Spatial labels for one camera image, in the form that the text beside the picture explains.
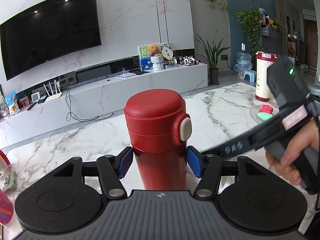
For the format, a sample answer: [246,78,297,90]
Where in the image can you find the red thermos bottle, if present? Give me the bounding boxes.
[124,89,192,191]

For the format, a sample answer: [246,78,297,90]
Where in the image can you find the pink plastic container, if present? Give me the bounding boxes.
[0,190,14,226]

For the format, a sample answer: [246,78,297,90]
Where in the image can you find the person right hand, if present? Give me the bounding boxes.
[265,119,319,185]

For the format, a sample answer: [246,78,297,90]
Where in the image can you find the clear glass plate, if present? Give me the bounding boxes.
[249,103,279,124]

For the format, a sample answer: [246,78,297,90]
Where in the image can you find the blue plastic stool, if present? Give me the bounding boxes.
[243,70,257,83]

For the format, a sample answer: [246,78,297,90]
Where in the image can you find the white red tall tumbler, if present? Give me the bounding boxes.
[255,51,277,102]

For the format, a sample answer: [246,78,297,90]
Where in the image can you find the white marble tv cabinet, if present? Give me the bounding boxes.
[1,63,208,148]

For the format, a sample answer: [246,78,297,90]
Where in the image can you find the water jug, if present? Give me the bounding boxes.
[234,43,252,79]

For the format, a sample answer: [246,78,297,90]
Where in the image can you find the white wifi router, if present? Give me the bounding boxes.
[43,80,62,102]

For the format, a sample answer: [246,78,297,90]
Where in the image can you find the black white cow toys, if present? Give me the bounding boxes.
[179,56,200,67]

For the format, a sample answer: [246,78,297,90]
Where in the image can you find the green blue painting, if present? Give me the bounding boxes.
[138,45,152,71]

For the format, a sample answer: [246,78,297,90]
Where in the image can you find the green ivy on shelf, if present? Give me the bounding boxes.
[234,7,263,56]

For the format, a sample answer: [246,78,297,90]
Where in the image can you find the potted green floor plant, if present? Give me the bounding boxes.
[194,31,230,85]

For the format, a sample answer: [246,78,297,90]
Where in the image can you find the white patterned pot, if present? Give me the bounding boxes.
[150,55,164,72]

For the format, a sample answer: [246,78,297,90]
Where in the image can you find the white round paper fan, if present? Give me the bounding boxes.
[160,42,174,64]

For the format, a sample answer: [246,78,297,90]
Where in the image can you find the teddy bear toy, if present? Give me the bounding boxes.
[147,44,162,57]

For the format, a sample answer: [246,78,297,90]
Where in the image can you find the clear box with green items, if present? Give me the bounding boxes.
[0,164,17,195]

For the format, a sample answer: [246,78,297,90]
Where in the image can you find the white red mug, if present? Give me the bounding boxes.
[0,151,10,166]

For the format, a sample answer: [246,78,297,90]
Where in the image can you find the blue snack bag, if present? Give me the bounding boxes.
[5,92,20,116]

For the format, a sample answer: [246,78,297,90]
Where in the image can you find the black curved television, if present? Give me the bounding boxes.
[1,0,101,80]

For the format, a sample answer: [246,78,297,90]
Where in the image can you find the black power cable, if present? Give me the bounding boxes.
[65,84,115,123]

